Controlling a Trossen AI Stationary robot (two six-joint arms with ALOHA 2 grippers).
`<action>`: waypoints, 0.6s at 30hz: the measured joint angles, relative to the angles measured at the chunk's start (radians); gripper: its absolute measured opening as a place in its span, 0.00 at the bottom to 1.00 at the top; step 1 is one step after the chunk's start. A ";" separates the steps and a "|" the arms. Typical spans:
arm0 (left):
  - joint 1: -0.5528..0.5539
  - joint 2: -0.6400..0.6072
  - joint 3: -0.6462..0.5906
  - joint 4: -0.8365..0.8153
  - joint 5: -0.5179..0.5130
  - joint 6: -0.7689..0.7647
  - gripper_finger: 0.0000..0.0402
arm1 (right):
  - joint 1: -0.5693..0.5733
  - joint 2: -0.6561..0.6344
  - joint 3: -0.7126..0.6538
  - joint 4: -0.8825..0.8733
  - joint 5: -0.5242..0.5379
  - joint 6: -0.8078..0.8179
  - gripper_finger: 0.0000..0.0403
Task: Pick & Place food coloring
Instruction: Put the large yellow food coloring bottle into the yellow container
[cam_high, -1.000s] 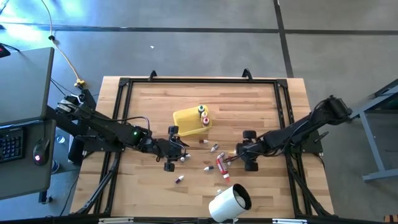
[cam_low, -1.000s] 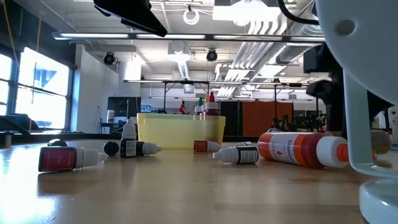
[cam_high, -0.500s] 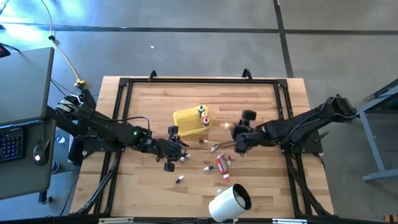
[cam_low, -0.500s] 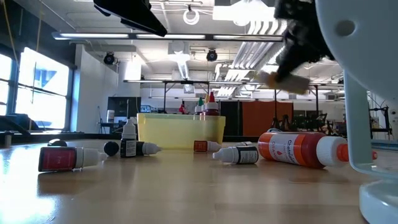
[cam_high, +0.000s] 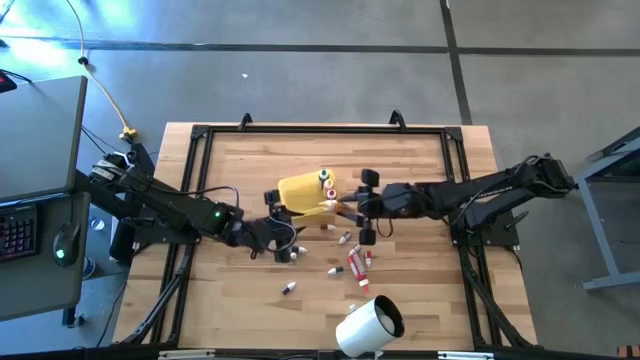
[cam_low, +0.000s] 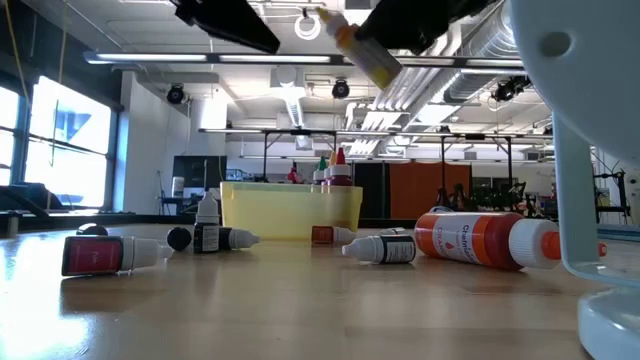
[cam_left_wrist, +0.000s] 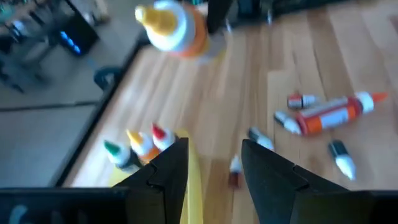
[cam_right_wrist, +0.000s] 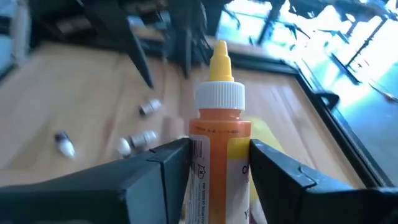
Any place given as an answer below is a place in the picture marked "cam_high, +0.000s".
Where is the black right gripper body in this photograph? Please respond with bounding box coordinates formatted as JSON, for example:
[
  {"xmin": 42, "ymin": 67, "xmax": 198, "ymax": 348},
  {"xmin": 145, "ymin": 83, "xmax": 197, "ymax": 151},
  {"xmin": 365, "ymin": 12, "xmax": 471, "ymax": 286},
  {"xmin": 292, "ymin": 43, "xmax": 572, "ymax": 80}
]
[{"xmin": 358, "ymin": 168, "xmax": 419, "ymax": 246}]

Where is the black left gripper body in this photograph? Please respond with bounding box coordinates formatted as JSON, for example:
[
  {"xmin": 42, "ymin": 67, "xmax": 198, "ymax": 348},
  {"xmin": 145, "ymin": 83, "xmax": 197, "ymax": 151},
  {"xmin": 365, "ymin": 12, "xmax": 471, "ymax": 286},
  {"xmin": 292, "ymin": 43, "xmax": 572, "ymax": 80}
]
[{"xmin": 242, "ymin": 189, "xmax": 294, "ymax": 264}]

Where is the yellow plastic bin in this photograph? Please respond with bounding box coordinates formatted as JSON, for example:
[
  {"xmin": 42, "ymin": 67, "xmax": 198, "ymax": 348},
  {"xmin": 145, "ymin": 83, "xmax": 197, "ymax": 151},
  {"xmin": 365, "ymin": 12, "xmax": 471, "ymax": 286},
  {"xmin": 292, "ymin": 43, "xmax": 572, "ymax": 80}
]
[{"xmin": 277, "ymin": 168, "xmax": 337, "ymax": 227}]

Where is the white cylindrical housing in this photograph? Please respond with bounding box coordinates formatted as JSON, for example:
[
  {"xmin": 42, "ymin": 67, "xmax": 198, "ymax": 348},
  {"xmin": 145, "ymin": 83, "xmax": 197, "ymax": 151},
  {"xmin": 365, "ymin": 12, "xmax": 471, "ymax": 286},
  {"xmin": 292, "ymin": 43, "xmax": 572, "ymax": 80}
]
[{"xmin": 334, "ymin": 293, "xmax": 406, "ymax": 359}]

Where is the black computer mouse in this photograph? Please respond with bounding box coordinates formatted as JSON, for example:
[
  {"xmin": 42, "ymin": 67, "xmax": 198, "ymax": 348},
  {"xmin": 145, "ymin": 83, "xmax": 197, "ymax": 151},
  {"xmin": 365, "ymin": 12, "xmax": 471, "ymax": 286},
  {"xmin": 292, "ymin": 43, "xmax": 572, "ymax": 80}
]
[{"xmin": 52, "ymin": 221, "xmax": 83, "ymax": 268}]

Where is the small black desk foot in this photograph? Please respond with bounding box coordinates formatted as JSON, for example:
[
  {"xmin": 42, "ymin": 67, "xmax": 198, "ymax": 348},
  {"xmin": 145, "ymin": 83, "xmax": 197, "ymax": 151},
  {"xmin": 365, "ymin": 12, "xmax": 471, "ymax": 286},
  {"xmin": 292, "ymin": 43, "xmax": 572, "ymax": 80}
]
[{"xmin": 62, "ymin": 307, "xmax": 86, "ymax": 330}]

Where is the grey metal table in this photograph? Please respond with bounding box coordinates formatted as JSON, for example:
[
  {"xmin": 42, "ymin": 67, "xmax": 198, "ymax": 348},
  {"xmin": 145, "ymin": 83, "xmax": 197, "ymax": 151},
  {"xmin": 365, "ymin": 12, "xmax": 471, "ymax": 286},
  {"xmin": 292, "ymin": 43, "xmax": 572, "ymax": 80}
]
[{"xmin": 572, "ymin": 124, "xmax": 640, "ymax": 294}]

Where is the grey desk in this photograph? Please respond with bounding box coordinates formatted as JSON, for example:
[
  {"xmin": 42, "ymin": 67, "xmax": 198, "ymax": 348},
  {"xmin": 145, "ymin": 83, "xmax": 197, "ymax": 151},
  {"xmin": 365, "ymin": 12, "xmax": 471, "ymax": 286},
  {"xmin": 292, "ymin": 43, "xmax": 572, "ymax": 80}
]
[{"xmin": 0, "ymin": 192, "xmax": 92, "ymax": 323}]

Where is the black backlit keyboard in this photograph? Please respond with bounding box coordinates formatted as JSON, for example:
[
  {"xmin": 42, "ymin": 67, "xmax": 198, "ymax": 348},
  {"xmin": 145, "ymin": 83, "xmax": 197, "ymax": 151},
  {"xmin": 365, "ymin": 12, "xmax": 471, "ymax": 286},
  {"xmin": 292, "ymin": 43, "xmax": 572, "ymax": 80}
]
[{"xmin": 0, "ymin": 203, "xmax": 41, "ymax": 264}]

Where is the black device with red light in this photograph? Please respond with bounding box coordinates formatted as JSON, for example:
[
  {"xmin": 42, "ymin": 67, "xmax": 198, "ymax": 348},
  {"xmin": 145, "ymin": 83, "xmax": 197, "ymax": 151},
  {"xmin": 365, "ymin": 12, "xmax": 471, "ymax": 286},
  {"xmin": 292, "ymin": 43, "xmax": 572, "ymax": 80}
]
[{"xmin": 0, "ymin": 69, "xmax": 19, "ymax": 95}]

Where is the black aluminium table frame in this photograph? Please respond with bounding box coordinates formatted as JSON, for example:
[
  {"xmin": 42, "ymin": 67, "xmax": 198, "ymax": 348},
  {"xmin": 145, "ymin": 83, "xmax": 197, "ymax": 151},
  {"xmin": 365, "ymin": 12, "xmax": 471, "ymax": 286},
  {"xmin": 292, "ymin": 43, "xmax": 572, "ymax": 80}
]
[{"xmin": 113, "ymin": 123, "xmax": 540, "ymax": 351}]

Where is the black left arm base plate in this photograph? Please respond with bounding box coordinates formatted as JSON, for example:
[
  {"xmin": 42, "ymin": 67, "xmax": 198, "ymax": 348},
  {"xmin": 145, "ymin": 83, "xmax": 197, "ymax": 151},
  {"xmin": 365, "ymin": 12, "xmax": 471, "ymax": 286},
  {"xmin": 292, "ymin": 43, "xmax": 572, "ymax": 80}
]
[{"xmin": 133, "ymin": 219, "xmax": 202, "ymax": 246}]

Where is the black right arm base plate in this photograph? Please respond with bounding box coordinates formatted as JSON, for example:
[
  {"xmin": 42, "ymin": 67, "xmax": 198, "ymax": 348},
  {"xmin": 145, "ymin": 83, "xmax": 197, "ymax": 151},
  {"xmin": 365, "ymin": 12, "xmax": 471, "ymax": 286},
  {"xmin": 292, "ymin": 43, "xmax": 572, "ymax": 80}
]
[{"xmin": 447, "ymin": 209, "xmax": 530, "ymax": 249}]

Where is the black desk leg frame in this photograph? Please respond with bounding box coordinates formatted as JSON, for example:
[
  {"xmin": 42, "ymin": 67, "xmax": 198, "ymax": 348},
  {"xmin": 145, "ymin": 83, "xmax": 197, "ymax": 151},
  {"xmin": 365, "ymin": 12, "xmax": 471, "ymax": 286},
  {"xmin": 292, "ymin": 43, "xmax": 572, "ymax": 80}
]
[{"xmin": 74, "ymin": 142, "xmax": 157, "ymax": 265}]

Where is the silver metal bracket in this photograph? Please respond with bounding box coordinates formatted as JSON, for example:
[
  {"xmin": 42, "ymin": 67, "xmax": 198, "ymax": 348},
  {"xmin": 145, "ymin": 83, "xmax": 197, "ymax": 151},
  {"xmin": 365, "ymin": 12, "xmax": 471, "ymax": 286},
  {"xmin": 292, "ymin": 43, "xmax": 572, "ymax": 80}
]
[
  {"xmin": 438, "ymin": 350, "xmax": 495, "ymax": 360},
  {"xmin": 158, "ymin": 349, "xmax": 216, "ymax": 360}
]

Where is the yellow power cable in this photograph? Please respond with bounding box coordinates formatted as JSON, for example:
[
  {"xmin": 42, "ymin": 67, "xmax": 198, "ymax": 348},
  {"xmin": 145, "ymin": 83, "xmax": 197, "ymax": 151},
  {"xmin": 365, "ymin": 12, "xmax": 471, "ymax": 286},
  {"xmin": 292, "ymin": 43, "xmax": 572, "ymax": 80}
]
[{"xmin": 64, "ymin": 0, "xmax": 139, "ymax": 145}]

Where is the thin black floor cable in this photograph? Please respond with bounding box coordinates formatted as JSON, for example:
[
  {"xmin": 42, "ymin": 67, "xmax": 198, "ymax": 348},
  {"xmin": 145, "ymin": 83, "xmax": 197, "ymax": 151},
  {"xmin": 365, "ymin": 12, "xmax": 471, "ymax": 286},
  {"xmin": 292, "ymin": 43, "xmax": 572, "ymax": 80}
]
[{"xmin": 81, "ymin": 124, "xmax": 132, "ymax": 161}]

